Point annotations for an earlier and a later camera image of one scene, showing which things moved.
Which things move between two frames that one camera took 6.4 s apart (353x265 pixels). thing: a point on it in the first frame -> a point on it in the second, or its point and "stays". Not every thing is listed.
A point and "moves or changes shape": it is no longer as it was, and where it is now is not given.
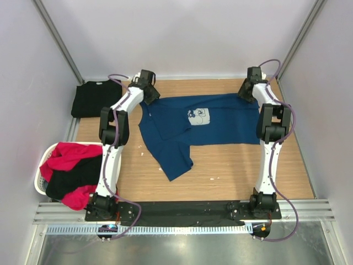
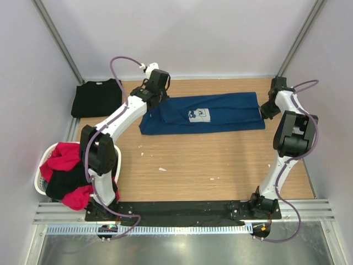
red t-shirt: x=63 y=156 stays
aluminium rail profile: x=55 y=213 stays
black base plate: x=150 y=213 stays
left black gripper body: x=153 y=95 -> x=162 y=94
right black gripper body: x=242 y=92 -> x=269 y=109
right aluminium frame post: x=317 y=5 stays
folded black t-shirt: x=91 y=96 stays
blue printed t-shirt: x=171 y=123 moves or changes shape
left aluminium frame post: x=59 y=40 stays
